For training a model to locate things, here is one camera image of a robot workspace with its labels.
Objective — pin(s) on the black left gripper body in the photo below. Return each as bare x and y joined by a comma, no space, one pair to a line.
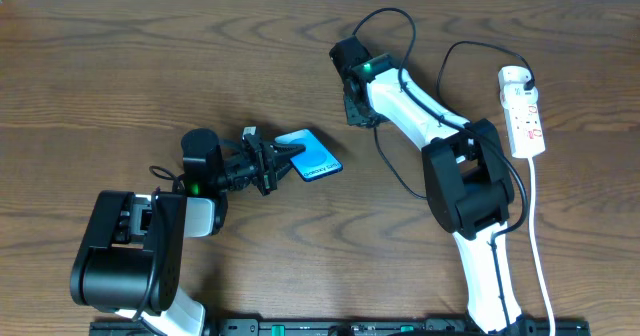
266,166

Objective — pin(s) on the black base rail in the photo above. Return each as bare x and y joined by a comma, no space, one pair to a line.
252,327

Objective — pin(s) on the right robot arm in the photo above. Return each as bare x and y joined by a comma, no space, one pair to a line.
468,186

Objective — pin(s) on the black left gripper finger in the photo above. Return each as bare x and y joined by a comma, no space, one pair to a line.
285,152
282,169

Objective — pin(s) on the white power strip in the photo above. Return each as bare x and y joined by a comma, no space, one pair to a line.
524,127

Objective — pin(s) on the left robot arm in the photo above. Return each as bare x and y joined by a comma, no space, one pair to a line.
129,260

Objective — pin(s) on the white usb wall charger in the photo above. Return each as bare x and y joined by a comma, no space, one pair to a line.
514,89

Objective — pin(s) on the blue smartphone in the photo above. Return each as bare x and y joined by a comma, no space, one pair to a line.
316,161

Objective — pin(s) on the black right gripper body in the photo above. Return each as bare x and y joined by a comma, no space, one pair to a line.
358,114

